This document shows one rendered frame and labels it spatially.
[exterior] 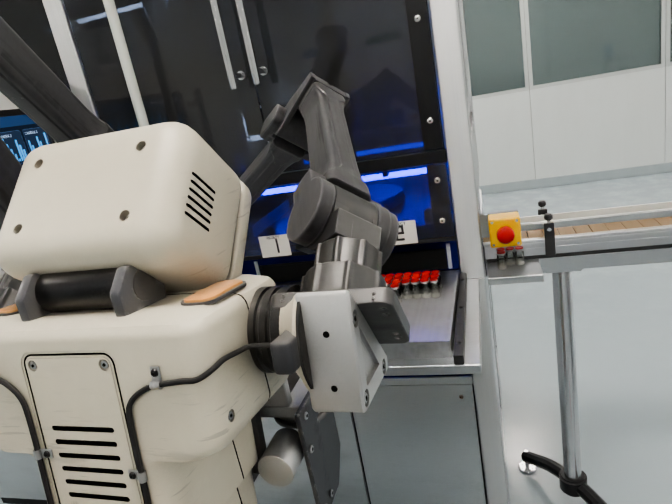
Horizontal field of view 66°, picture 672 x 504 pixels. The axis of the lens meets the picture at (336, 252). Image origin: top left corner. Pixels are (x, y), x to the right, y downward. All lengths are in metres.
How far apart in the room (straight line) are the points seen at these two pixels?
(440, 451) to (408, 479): 0.15
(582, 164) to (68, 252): 5.74
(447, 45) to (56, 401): 1.01
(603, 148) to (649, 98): 0.60
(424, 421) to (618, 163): 4.86
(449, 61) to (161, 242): 0.90
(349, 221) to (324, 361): 0.15
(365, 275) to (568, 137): 5.53
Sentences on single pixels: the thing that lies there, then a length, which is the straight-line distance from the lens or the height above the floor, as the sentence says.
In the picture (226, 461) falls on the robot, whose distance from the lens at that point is 0.59.
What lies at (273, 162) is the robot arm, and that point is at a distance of 0.98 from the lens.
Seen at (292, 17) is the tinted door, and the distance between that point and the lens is 1.32.
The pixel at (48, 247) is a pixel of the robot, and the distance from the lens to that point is 0.54.
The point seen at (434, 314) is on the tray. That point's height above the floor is 0.88.
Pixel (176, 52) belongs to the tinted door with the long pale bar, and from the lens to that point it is 1.44.
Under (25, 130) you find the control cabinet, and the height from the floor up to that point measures 1.43.
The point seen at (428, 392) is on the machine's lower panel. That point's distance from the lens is 1.51.
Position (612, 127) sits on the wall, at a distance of 6.04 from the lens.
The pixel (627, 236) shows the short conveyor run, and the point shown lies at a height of 0.92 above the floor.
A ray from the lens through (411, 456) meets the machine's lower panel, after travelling 1.65.
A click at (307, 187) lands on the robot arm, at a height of 1.29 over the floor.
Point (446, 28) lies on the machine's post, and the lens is 1.24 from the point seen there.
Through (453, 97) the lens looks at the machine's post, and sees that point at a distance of 1.24.
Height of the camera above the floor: 1.39
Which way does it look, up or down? 17 degrees down
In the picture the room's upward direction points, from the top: 11 degrees counter-clockwise
